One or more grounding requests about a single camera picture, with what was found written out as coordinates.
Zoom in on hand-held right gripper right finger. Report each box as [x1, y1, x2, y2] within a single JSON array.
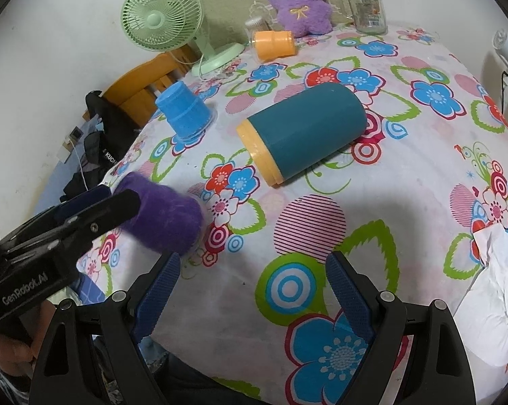
[[325, 251, 476, 405]]

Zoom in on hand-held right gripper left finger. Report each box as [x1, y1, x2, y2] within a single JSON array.
[[28, 252, 181, 405]]

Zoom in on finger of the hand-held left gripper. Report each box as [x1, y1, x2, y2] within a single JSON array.
[[0, 189, 142, 262], [34, 187, 113, 229]]

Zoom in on purple fuzzy cup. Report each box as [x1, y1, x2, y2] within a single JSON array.
[[118, 171, 205, 259]]

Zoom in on blue plastic cup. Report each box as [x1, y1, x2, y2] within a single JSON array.
[[154, 82, 215, 136]]

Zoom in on teal cup with yellow rim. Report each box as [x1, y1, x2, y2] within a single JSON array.
[[236, 83, 368, 188]]

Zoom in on orange plastic cup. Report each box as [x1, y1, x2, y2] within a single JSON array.
[[252, 30, 298, 62]]

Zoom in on person's left hand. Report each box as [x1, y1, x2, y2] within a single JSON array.
[[0, 304, 57, 366]]

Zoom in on black bag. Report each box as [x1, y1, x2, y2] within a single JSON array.
[[59, 90, 144, 204]]

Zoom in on blue checked cloth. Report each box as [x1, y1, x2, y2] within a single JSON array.
[[66, 276, 113, 308]]

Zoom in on floral tablecloth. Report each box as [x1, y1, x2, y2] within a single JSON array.
[[76, 29, 508, 405]]

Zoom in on wooden chair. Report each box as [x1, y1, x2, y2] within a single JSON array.
[[82, 44, 201, 130]]

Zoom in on white crumpled tissue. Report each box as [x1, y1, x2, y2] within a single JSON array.
[[453, 223, 508, 368]]

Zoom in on green desk fan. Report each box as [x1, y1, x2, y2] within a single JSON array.
[[121, 0, 247, 78]]

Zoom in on small clear toothpick holder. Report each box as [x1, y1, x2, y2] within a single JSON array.
[[244, 17, 271, 45]]

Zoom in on purple plush toy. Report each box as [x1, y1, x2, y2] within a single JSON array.
[[265, 0, 335, 38]]

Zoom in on clear glass jar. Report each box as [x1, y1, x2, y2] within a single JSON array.
[[343, 0, 388, 35]]

